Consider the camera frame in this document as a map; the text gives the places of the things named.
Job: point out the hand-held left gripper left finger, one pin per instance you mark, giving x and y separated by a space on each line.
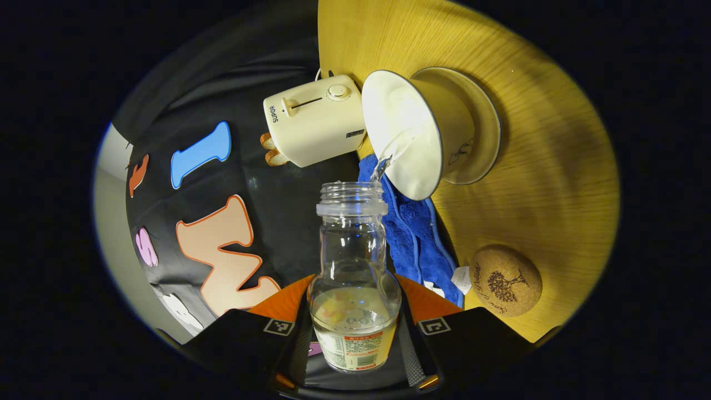
244 339

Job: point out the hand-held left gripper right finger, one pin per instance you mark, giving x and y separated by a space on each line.
472 339

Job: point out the round cork coaster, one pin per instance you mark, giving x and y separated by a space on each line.
505 280

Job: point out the clear plastic water bottle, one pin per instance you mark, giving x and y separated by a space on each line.
353 266

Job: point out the cream ceramic teacup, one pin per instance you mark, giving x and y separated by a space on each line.
400 116

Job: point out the blue towel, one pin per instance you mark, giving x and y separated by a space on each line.
414 239

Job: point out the black backdrop cloth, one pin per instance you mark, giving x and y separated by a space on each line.
266 189

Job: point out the cream toaster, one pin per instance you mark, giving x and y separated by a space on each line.
314 122

